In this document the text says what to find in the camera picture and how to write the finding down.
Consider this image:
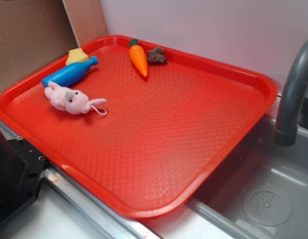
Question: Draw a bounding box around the orange toy carrot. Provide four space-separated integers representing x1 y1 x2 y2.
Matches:
129 38 148 78

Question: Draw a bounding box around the red plastic tray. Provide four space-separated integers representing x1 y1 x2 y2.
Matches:
0 36 277 219

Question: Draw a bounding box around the brown rock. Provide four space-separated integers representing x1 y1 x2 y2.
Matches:
146 47 168 64

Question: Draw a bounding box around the pink plush bunny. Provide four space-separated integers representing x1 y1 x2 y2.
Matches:
44 82 107 116

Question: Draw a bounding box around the blue toy bottle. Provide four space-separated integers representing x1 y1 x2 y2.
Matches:
41 56 99 88

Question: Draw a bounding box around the yellow sponge piece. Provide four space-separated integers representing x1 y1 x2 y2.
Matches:
65 48 89 66

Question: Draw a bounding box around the grey toy sink basin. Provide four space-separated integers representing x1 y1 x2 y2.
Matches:
143 117 308 239

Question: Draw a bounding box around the grey toy faucet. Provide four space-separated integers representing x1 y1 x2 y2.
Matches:
274 40 308 146

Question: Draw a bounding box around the brown cardboard panel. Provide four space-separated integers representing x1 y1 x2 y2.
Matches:
0 0 108 93

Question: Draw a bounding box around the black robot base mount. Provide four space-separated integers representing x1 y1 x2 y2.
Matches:
0 130 46 227

